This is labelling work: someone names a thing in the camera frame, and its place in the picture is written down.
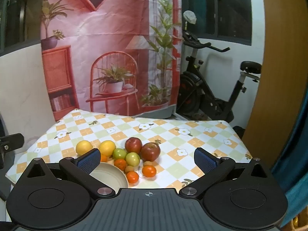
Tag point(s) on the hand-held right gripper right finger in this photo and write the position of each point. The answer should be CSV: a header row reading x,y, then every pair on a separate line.
x,y
204,160

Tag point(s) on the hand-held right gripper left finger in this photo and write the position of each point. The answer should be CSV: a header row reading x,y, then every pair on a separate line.
x,y
89,160

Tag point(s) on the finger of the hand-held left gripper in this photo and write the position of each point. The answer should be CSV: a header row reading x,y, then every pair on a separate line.
x,y
13,142

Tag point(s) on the yellow lemon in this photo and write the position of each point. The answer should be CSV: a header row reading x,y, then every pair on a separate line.
x,y
84,146
107,146

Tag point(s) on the orange tangerine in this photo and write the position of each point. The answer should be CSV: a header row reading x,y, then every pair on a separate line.
x,y
120,164
132,176
104,158
149,170

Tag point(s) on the cream round plate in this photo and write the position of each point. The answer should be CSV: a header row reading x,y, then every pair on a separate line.
x,y
108,175

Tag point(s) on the green apple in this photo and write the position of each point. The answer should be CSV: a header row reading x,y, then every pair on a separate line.
x,y
119,153
132,158

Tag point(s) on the small yellow kumquat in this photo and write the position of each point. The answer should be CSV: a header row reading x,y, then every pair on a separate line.
x,y
129,169

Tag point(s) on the red apple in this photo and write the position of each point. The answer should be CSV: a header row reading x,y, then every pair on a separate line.
x,y
150,151
133,144

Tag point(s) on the small brown kiwi fruit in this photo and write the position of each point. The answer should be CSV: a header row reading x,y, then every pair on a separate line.
x,y
147,163

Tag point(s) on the checkered floral tablecloth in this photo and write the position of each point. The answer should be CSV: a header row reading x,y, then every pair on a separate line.
x,y
168,130

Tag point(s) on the black exercise bike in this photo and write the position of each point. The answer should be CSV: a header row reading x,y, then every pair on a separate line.
x,y
192,96

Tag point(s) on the teal curtain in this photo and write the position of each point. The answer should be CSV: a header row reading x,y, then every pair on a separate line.
x,y
296,161

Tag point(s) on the wooden door panel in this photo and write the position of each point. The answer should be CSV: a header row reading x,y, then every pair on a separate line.
x,y
284,77

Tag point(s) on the dark glass window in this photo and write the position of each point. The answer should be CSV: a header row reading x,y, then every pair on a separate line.
x,y
228,9
19,12

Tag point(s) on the printed pink backdrop cloth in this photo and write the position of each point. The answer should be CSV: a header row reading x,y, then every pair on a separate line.
x,y
108,28

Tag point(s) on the white cloth cover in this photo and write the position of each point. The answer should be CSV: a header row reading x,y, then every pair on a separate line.
x,y
190,16

